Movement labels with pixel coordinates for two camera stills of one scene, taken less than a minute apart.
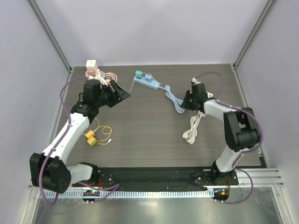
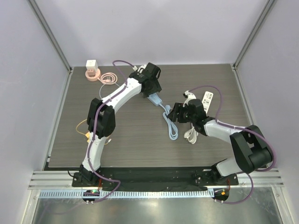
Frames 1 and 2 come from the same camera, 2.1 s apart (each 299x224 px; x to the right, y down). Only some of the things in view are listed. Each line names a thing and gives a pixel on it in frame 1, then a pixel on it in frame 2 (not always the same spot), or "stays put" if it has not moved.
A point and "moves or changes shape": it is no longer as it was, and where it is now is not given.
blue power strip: [153, 85] moves or changes shape
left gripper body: [106, 97] to [154, 87]
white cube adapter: [91, 64] stays put
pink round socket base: [108, 76] stays put
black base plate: [159, 177] stays put
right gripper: [187, 101] to [179, 113]
